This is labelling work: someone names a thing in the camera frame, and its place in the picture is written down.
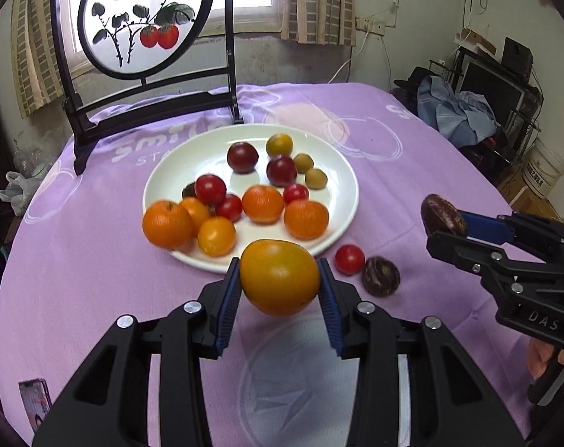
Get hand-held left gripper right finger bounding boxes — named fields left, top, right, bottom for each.
left=316, top=258, right=527, bottom=447

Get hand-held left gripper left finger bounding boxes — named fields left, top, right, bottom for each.
left=32, top=257, right=242, bottom=447

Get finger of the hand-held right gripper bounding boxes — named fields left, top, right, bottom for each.
left=458, top=211, right=564, bottom=261
left=426, top=229, right=564, bottom=292

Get red cherry tomato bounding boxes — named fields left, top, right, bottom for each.
left=282, top=183, right=309, bottom=205
left=334, top=244, right=366, bottom=275
left=215, top=194, right=243, bottom=223
left=194, top=174, right=227, bottom=206

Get large orange persimmon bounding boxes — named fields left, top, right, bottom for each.
left=240, top=239, right=321, bottom=317

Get orange mandarin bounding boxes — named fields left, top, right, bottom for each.
left=284, top=199, right=329, bottom=240
left=142, top=199, right=194, bottom=250
left=178, top=197, right=211, bottom=231

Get white round plate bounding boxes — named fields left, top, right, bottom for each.
left=143, top=124, right=360, bottom=275

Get round yellow tomato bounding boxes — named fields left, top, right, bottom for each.
left=266, top=133, right=294, bottom=158

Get person's right hand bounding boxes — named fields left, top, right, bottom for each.
left=526, top=336, right=564, bottom=380

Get white plastic bucket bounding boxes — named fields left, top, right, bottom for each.
left=521, top=137, right=564, bottom=201

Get large orange tomato on plate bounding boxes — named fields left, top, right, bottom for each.
left=241, top=184, right=285, bottom=224

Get black metal rack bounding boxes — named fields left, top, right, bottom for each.
left=428, top=58, right=543, bottom=168

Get blue clothes pile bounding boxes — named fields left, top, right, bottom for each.
left=417, top=74, right=501, bottom=145

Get purple printed tablecloth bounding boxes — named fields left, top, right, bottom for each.
left=0, top=83, right=564, bottom=447

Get black flat monitor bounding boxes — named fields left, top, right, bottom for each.
left=456, top=51, right=527, bottom=117

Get dark red tomato on plate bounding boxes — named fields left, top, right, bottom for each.
left=226, top=142, right=258, bottom=174

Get black hat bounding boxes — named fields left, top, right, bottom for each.
left=393, top=66, right=434, bottom=96

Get black speaker box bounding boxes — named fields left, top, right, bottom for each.
left=501, top=36, right=534, bottom=80

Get small printed box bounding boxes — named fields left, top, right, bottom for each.
left=18, top=378, right=54, bottom=429

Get white plastic bag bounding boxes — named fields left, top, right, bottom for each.
left=0, top=171, right=36, bottom=217

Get clear plastic bag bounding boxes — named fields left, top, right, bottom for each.
left=13, top=142, right=54, bottom=180

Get brick-patterned curtain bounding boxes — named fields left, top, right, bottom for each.
left=9, top=0, right=71, bottom=117
left=282, top=0, right=357, bottom=47

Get black-framed round painted screen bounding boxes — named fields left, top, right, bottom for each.
left=50, top=0, right=245, bottom=176

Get white power cable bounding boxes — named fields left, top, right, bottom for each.
left=329, top=32, right=371, bottom=82

